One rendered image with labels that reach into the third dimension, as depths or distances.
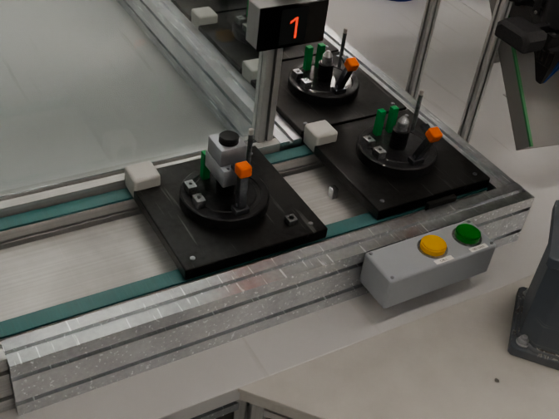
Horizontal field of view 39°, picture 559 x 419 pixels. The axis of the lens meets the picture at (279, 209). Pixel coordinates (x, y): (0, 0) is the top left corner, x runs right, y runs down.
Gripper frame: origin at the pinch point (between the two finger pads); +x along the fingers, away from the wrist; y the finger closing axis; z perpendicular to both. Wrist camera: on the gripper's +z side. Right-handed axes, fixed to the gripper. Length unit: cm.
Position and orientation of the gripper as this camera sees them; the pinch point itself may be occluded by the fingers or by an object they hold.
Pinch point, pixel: (547, 61)
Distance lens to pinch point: 117.4
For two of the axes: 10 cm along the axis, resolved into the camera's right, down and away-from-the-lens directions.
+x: -1.0, 7.7, 6.3
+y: -8.7, 2.4, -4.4
